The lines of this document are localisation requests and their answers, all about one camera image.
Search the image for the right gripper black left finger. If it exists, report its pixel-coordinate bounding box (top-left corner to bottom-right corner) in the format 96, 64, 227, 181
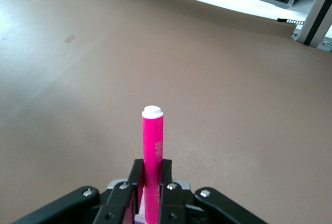
93, 158, 145, 224

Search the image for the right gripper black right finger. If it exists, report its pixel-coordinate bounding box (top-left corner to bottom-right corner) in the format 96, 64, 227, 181
158, 159, 184, 224

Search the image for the pink marker pen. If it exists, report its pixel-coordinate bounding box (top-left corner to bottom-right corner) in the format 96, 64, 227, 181
141, 105, 165, 224

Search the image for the brown paper table cover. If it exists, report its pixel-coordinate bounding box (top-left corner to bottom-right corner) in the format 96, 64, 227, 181
0, 0, 332, 224

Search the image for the black ribbed cable end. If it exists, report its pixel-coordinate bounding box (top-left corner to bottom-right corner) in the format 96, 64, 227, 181
276, 17, 305, 26

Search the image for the aluminium frame post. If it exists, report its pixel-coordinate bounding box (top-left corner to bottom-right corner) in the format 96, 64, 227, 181
289, 0, 332, 53

